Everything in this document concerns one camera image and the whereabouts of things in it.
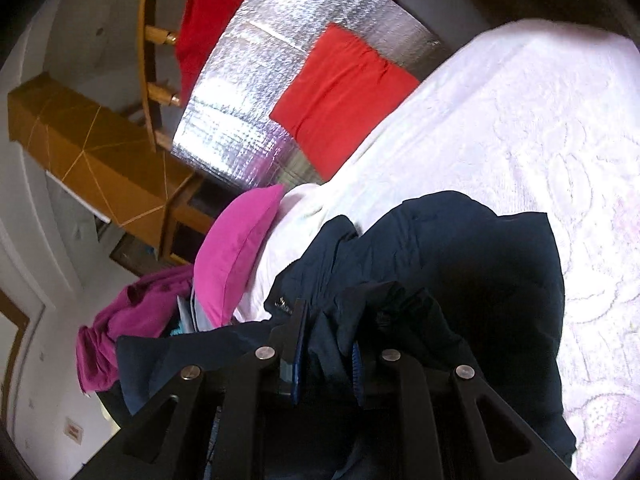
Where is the white fleece blanket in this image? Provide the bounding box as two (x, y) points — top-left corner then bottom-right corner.
(232, 19), (640, 478)

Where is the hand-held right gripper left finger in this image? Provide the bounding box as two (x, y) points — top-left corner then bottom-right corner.
(75, 299), (308, 480)

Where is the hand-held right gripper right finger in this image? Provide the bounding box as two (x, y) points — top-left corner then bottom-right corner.
(351, 344), (577, 480)

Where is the silver foil insulation mat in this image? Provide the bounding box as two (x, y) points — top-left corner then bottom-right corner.
(171, 0), (453, 192)

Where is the purple cloth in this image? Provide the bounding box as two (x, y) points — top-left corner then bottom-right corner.
(76, 264), (197, 395)

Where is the wooden door frame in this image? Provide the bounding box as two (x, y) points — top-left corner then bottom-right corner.
(0, 290), (32, 411)

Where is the navy blue jacket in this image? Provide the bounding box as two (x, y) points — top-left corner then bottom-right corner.
(116, 191), (577, 480)

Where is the brown wooden cabinet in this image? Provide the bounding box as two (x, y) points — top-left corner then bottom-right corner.
(7, 72), (221, 267)

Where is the magenta pillow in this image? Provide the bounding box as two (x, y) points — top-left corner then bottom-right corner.
(193, 184), (286, 328)

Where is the grey cloth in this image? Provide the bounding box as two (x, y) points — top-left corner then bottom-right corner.
(176, 290), (213, 336)

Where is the red pillow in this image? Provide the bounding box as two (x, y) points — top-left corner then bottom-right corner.
(269, 22), (421, 182)

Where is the red cloth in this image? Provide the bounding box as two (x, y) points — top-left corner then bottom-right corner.
(176, 0), (273, 105)

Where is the wooden headboard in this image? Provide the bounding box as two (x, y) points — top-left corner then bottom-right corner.
(137, 0), (193, 153)

